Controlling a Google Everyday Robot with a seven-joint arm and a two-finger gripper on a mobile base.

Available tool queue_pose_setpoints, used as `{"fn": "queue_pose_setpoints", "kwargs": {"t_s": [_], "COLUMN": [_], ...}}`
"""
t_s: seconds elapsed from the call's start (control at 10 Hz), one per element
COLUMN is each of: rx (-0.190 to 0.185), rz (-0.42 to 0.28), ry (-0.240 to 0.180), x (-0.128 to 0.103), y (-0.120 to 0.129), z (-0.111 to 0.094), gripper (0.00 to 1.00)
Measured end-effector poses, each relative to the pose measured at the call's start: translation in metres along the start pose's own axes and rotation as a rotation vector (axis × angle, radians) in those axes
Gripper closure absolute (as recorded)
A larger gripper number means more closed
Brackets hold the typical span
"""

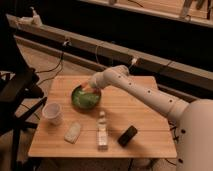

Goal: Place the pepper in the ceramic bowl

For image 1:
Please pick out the black office chair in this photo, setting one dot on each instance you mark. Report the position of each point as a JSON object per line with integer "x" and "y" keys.
{"x": 19, "y": 84}

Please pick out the white plastic cup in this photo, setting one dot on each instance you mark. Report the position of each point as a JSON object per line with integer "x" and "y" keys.
{"x": 52, "y": 113}

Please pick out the wooden table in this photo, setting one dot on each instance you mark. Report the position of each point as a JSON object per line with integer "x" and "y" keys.
{"x": 118, "y": 127}

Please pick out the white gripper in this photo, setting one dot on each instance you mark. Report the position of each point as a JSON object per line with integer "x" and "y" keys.
{"x": 96, "y": 81}

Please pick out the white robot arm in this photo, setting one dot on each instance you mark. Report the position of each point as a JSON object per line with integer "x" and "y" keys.
{"x": 195, "y": 119}

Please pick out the black rectangular block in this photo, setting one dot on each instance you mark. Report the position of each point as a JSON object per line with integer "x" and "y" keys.
{"x": 127, "y": 136}

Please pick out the white power strip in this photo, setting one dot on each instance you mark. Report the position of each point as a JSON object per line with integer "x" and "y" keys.
{"x": 35, "y": 19}

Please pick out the green ceramic bowl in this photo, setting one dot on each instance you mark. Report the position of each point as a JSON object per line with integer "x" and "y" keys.
{"x": 83, "y": 99}

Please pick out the clear glass bottle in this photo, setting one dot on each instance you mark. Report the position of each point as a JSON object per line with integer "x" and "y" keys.
{"x": 102, "y": 134}

